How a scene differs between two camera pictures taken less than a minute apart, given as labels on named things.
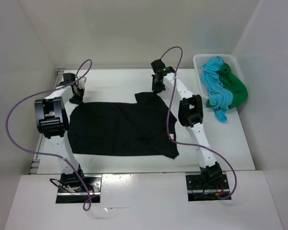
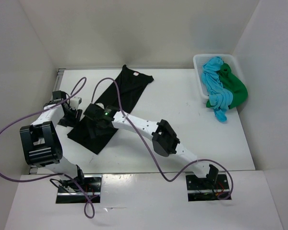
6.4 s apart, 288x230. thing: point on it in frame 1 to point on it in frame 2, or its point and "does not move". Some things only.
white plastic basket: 200,59 does not move
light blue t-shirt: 220,99 does not move
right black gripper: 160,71 to 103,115
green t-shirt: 230,81 does not move
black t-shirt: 139,129 to 93,135
